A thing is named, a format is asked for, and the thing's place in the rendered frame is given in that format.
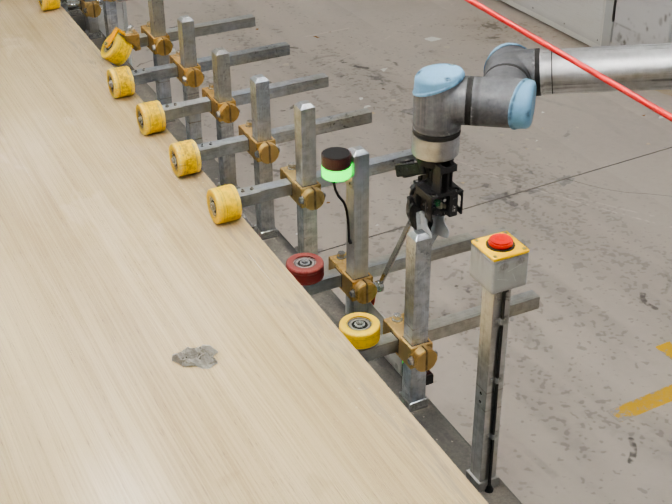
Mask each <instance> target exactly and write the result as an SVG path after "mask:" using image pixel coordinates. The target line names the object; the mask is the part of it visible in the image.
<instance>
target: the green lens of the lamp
mask: <svg viewBox="0 0 672 504"><path fill-rule="evenodd" d="M321 175H322V177H323V178H324V179H325V180H327V181H331V182H341V181H345V180H348V179H349V178H350V177H351V175H352V164H351V166H350V167H349V168H348V169H347V170H344V171H338V172H334V171H329V170H326V169H324V168H323V166H322V165H321Z"/></svg>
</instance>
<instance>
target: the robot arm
mask: <svg viewBox="0 0 672 504"><path fill-rule="evenodd" d="M559 49H561V50H562V51H564V52H566V53H568V54H569V55H571V56H573V57H575V58H576V59H578V60H580V61H581V62H583V63H585V64H587V65H588V66H590V67H592V68H594V69H595V70H597V71H599V72H600V73H602V74H604V75H606V76H607V77H609V78H611V79H613V80H614V81H616V82H618V83H619V84H621V85H623V86H625V87H626V88H628V89H630V90H632V91H642V90H666V89H672V43H660V44H640V45H619V46H599V47H579V48H559ZM617 91H618V90H616V89H615V88H613V87H611V86H610V85H608V84H606V83H604V82H603V81H601V80H599V79H598V78H596V77H594V76H593V75H591V74H589V73H587V72H586V71H584V70H582V69H581V68H579V67H577V66H576V65H574V64H572V63H570V62H569V61H567V60H565V59H564V58H562V57H560V56H558V55H557V54H555V53H553V52H552V51H550V50H548V49H543V48H533V49H527V48H526V47H524V46H522V45H520V44H517V43H504V44H501V45H499V46H497V47H496V48H495V49H493V50H492V52H491V53H490V54H489V56H488V58H487V60H486V62H485V65H484V75H483V77H482V76H466V75H465V72H464V70H463V69H462V68H461V67H459V66H457V65H451V64H445V63H443V64H434V65H429V66H426V67H424V68H422V69H421V70H419V71H418V72H417V74H416V75H415V79H414V88H413V91H412V93H413V125H412V142H411V153H412V154H413V155H414V156H415V157H416V160H415V161H414V159H410V160H409V159H406V160H404V161H401V162H400V163H399V164H396V165H394V166H395V171H396V176H397V177H403V178H407V177H408V178H411V177H413V176H416V175H420V176H418V179H417V180H413V184H412V185H411V186H410V189H411V190H410V193H409V196H407V204H406V214H407V217H408V219H409V221H410V224H411V226H412V227H413V230H418V229H423V230H424V231H425V232H426V233H427V234H428V235H430V236H431V237H432V244H433V243H434V241H435V240H436V238H437V236H441V237H444V238H448V237H449V229H448V227H447V225H446V223H445V215H447V216H448V217H453V216H456V215H457V211H458V212H459V213H460V214H462V209H463V192H464V190H463V189H461V188H460V187H459V186H458V185H456V184H455V183H454V182H453V181H452V177H453V172H455V171H457V164H456V163H455V162H454V158H455V157H457V156H458V154H459V145H460V133H461V125H470V126H484V127H498V128H511V129H512V130H516V129H527V128H529V127H530V126H531V124H532V120H533V115H534V109H535V101H536V96H543V95H545V94H569V93H593V92H617ZM422 174H424V175H422ZM458 194H459V195H460V196H461V203H460V206H458Z"/></svg>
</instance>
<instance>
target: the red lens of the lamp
mask: <svg viewBox="0 0 672 504"><path fill-rule="evenodd" d="M324 150H326V149H324ZM324 150H323V151H324ZM323 151H322V152H321V165H322V166H323V167H324V168H325V169H328V170H333V171H340V170H345V169H347V168H349V167H350V166H351V164H352V153H351V151H350V150H349V152H350V155H349V157H347V158H345V159H341V160H331V159H327V158H325V157H324V156H323Z"/></svg>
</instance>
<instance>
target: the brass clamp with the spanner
mask: <svg viewBox="0 0 672 504"><path fill-rule="evenodd" d="M328 258H329V270H331V269H335V268H336V270H337V271H338V272H339V273H340V274H341V287H339V288H340V289H341V290H342V291H343V292H344V293H345V294H346V295H347V296H348V297H349V299H350V300H351V301H352V302H353V301H358V302H359V303H361V304H366V303H369V302H371V301H372V300H373V299H374V298H375V296H376V294H377V287H376V286H375V285H374V284H373V276H372V275H371V274H370V273H369V272H368V276H365V277H361V278H358V279H353V278H352V277H351V276H350V275H349V274H348V273H347V272H346V258H345V259H342V260H341V259H338V258H337V255H333V256H329V257H328Z"/></svg>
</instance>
